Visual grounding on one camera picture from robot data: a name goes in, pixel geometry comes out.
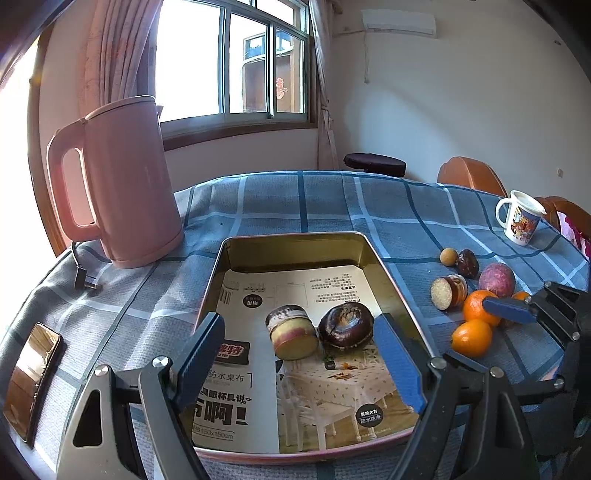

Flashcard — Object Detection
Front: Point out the cut apple half in tray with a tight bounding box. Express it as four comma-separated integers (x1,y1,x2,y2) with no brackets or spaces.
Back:
264,305,318,361

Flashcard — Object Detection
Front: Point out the printed paper tray liner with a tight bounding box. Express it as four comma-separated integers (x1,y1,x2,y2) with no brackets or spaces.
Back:
192,266,417,456

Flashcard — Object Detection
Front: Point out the small orange front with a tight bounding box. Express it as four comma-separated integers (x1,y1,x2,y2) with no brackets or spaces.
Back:
451,320,493,358

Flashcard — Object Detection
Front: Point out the black kettle power plug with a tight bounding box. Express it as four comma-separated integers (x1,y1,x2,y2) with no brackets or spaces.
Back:
70,241,98,291

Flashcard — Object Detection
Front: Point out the blue plaid tablecloth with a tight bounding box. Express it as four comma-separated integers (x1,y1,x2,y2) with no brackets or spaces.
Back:
1,171,590,479

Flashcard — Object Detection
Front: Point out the pink floral cloth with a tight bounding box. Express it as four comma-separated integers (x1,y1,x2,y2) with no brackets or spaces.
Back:
557,212,591,260

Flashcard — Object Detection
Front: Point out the pink electric kettle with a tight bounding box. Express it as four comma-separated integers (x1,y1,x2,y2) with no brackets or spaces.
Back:
46,95,183,269

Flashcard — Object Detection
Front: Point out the purple round fruit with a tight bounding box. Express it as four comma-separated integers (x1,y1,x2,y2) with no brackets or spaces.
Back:
479,262,516,298

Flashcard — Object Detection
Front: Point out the white cartoon mug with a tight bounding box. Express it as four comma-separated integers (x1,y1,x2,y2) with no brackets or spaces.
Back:
495,190,547,246

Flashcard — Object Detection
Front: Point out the small yellow round fruit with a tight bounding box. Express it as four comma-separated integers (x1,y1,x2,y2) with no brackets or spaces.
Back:
439,247,458,267

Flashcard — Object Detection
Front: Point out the dark round stool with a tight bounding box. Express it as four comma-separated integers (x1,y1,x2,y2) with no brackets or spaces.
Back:
344,153,407,178

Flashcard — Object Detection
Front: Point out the dark brown passion fruit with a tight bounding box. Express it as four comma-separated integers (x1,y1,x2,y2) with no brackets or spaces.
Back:
457,249,480,279

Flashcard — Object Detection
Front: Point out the gold metal tin tray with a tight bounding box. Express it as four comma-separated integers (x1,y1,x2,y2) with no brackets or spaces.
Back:
191,232,425,464

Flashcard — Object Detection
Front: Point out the large orange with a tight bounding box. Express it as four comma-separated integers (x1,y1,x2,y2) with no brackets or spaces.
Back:
462,290,501,327

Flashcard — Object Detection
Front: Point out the pink right curtain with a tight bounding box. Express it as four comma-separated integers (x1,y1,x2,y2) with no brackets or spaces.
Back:
308,0,339,170

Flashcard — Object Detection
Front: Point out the window with frame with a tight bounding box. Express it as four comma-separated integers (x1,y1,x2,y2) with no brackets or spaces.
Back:
148,1,318,151

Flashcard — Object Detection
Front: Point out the pink left curtain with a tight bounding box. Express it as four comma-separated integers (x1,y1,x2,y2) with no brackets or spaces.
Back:
78,0,162,116

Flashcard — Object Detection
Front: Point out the pink curtain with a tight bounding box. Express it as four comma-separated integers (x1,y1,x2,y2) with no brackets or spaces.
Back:
308,0,339,170
78,0,162,116

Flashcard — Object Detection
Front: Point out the black smartphone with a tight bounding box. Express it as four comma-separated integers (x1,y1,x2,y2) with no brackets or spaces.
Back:
3,323,63,445

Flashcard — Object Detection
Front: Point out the small orange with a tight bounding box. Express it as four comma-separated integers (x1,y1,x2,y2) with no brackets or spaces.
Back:
451,320,493,358
512,291,530,301

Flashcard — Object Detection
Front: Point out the white air conditioner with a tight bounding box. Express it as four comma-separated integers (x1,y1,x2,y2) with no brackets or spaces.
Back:
362,9,437,38

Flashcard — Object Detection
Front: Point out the orange wooden chair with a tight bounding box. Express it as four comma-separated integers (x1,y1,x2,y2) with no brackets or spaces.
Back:
536,196,591,240
438,156,507,197

